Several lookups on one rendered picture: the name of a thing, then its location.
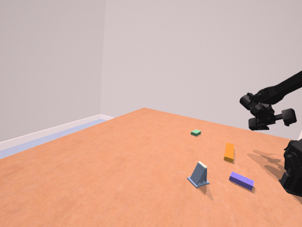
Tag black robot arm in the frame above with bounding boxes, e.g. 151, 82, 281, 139
240, 71, 302, 197

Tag purple rectangular bar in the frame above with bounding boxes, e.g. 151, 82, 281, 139
229, 171, 254, 191

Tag small green block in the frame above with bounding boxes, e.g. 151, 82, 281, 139
190, 130, 201, 136

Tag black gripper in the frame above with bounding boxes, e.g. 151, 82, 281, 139
248, 108, 297, 131

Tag orange rectangular bar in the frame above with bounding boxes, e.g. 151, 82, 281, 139
224, 142, 234, 162

